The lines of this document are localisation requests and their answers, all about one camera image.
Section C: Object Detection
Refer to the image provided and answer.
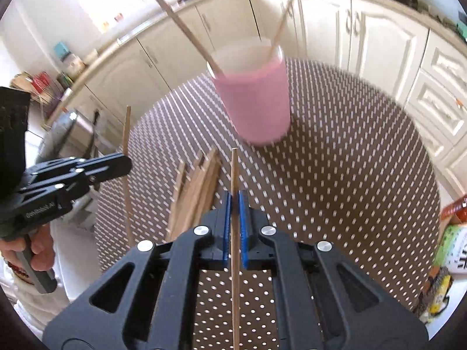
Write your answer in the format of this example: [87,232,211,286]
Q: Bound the orange plastic bottle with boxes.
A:
[440,195,467,225]

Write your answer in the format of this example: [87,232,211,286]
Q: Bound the person's left hand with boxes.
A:
[0,223,56,274]

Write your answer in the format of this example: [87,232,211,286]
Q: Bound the yellow black patterned bag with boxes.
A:
[414,266,455,323]

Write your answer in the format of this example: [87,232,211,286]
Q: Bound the bundle of wooden chopsticks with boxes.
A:
[166,147,222,243]

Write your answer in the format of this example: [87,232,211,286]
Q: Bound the brown dotted tablecloth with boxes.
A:
[94,57,444,350]

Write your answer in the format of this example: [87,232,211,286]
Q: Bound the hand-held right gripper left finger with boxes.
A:
[43,190,231,350]

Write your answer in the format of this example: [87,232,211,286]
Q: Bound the glass jar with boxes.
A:
[66,54,87,77]

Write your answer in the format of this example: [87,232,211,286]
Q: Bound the cream base cabinets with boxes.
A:
[47,0,467,205]

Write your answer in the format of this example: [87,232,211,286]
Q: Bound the green white packet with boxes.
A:
[432,222,467,274]

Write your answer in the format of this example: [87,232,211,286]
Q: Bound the stainless steel bin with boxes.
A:
[34,109,106,161]

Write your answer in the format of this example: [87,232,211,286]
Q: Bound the wooden chopstick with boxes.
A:
[122,106,134,247]
[231,148,241,350]
[268,0,307,59]
[138,0,225,77]

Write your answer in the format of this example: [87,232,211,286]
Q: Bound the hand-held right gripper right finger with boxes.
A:
[239,190,427,350]

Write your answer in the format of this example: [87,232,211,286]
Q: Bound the wire rack with items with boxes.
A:
[11,71,74,106]

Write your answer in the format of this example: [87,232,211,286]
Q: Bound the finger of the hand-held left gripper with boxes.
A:
[18,176,95,205]
[27,154,133,185]

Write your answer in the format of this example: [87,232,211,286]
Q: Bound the pink cup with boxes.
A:
[207,40,292,147]

